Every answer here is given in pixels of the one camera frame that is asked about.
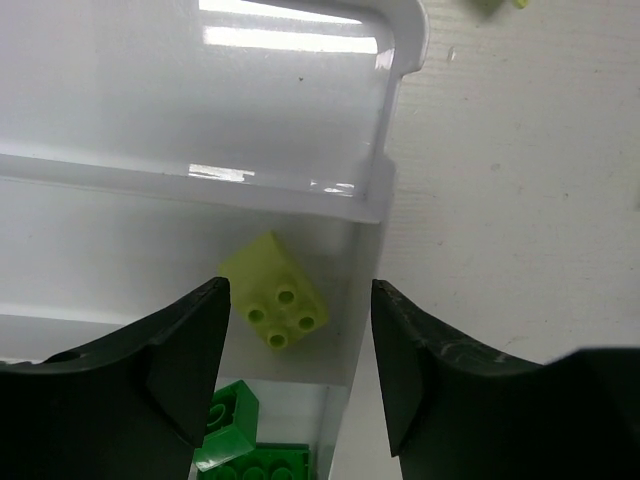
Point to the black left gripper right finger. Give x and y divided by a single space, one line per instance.
456 408

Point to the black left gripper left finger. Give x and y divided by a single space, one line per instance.
132 404

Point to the dark green lego brick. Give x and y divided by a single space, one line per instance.
268 461

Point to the light green square lego brick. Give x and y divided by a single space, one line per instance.
271 291

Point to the light green upturned lego brick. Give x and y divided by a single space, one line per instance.
485 5

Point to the white divided sorting tray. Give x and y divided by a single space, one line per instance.
145 142

